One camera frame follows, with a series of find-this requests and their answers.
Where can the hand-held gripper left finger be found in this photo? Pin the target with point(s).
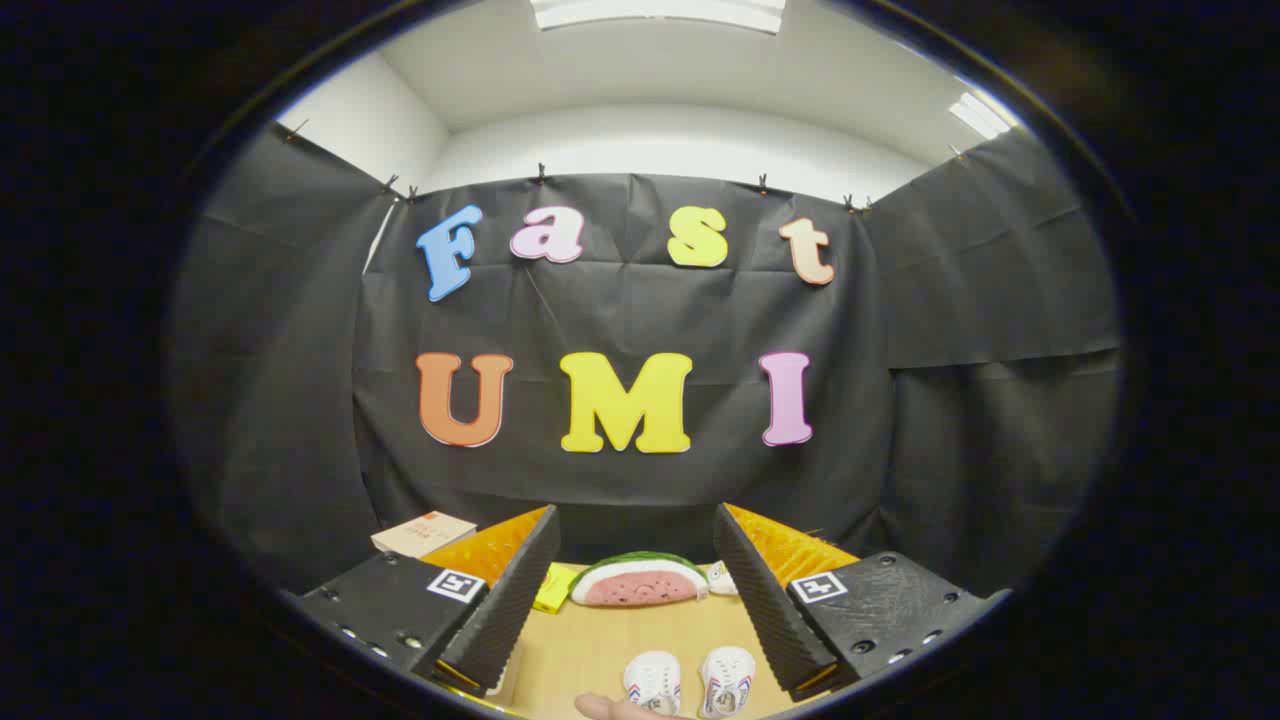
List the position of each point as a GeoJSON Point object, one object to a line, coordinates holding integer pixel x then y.
{"type": "Point", "coordinates": [505, 610]}

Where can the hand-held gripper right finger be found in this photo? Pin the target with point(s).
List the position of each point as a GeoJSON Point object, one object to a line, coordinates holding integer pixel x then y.
{"type": "Point", "coordinates": [765, 600]}

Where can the white canvas shoe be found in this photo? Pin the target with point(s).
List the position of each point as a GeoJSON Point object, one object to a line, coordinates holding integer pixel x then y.
{"type": "Point", "coordinates": [652, 682]}
{"type": "Point", "coordinates": [727, 678]}

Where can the white plush toy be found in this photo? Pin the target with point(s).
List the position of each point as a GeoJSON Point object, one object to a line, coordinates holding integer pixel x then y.
{"type": "Point", "coordinates": [720, 578]}

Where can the yellow book with red circle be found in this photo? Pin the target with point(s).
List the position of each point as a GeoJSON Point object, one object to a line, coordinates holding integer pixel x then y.
{"type": "Point", "coordinates": [555, 590]}

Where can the beige book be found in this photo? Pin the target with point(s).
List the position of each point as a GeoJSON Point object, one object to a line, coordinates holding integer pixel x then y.
{"type": "Point", "coordinates": [425, 533]}

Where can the watermelon slice plush toy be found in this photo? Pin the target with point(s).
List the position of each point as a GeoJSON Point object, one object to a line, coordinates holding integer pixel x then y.
{"type": "Point", "coordinates": [640, 585]}

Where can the ceiling light panel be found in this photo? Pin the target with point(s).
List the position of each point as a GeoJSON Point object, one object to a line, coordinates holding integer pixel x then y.
{"type": "Point", "coordinates": [980, 115]}
{"type": "Point", "coordinates": [660, 12]}

